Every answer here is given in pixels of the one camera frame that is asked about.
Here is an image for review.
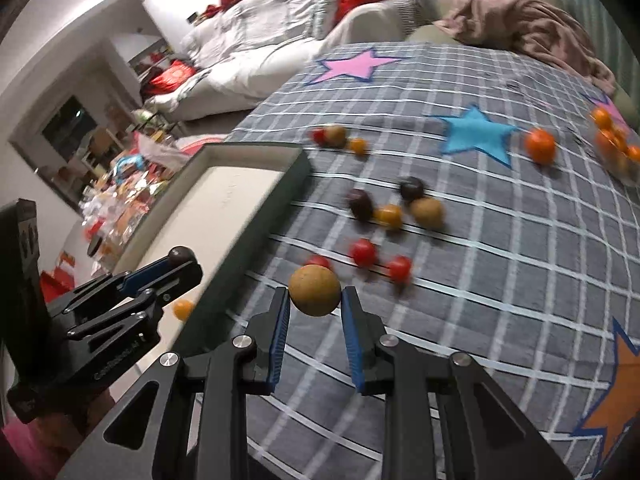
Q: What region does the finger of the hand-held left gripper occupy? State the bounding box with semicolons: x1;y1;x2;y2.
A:
72;257;204;307
65;289;166;343

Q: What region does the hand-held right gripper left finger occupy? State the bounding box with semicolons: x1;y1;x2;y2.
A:
55;286;292;480

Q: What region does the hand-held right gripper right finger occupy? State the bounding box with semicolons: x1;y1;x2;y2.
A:
341;286;576;480

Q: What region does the round brown fruit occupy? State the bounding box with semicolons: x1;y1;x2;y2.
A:
324;124;349;149
288;264;343;318
410;196;445;231

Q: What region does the person's left forearm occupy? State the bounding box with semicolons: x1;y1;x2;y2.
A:
0;395;108;480

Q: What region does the pile of snack packets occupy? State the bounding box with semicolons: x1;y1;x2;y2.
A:
80;125;191;271

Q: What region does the grey plaid blanket with stars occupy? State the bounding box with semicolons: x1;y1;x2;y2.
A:
175;42;640;480

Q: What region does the dark window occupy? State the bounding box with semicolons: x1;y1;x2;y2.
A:
10;92;101;196

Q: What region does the red embroidered cushion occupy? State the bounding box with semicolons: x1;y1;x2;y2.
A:
147;60;198;96

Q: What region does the white sofa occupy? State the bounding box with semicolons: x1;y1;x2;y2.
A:
145;0;416;121

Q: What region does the single orange tangerine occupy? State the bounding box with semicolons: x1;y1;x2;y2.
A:
524;128;557;165

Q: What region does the grey white striped throw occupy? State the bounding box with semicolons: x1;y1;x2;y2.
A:
180;0;351;61

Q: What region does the bag of oranges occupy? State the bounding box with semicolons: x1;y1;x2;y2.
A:
587;102;640;186

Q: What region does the pile of small tangerines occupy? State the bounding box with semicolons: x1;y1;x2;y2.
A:
590;105;640;171

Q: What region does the pink crumpled blanket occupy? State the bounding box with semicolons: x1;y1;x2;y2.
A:
432;0;616;93

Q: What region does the wall shelf niche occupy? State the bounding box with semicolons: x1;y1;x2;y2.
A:
127;37;173;73

